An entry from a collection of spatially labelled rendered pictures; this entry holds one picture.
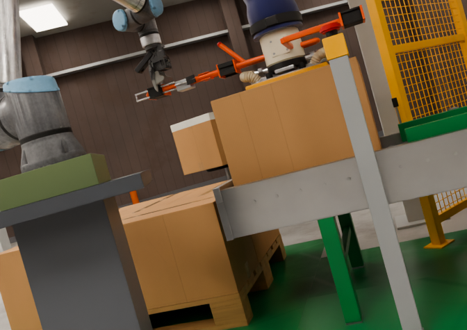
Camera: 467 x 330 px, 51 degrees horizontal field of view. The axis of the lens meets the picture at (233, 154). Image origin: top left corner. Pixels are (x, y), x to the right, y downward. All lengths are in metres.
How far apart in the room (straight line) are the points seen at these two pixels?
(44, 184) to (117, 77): 9.45
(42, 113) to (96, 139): 9.26
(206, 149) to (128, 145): 7.07
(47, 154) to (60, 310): 0.43
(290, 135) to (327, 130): 0.14
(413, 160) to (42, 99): 1.21
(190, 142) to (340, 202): 2.10
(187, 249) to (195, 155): 1.66
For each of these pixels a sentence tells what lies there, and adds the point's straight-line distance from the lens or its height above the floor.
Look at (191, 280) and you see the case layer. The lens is 2.19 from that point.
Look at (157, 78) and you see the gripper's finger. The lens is 2.24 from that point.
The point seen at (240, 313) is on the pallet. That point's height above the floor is 0.06.
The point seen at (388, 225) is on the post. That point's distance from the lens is 1.64.
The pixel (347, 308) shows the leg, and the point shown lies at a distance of 1.93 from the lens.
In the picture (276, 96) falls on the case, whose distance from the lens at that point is 1.95.
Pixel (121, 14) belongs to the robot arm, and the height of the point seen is 1.41.
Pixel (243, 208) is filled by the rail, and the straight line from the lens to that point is 1.88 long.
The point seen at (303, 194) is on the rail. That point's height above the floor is 0.51.
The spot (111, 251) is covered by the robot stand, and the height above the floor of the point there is 0.56.
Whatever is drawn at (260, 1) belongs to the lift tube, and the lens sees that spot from 2.09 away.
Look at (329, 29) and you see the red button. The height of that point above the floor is 1.02.
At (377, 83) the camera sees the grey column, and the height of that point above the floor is 0.87.
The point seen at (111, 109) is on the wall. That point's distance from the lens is 10.74.
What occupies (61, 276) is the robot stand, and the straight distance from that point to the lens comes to 1.45.
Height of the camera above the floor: 0.76
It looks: 1 degrees down
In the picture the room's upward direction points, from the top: 16 degrees counter-clockwise
